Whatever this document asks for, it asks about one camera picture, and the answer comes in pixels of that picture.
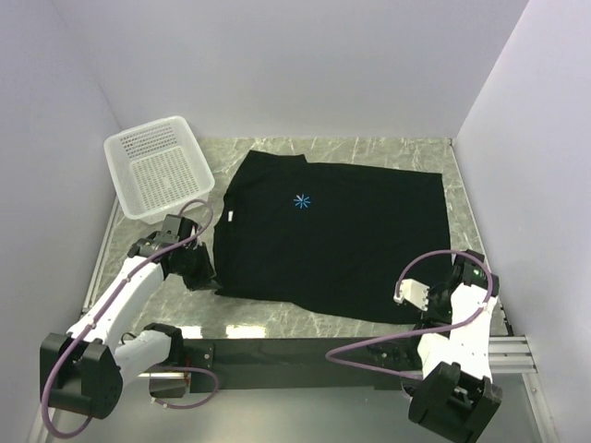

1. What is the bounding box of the black t-shirt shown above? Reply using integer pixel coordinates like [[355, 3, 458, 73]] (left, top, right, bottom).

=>
[[213, 151, 452, 324]]

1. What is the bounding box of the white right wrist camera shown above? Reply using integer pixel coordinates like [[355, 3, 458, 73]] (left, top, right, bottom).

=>
[[392, 279, 429, 317]]

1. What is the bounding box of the white plastic basket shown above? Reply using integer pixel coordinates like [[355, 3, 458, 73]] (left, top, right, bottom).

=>
[[103, 115, 215, 224]]

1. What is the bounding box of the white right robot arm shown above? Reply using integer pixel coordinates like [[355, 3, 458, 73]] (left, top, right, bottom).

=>
[[395, 250, 502, 442]]

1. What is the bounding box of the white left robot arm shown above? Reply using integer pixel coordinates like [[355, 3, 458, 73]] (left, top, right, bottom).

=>
[[40, 215, 212, 419]]

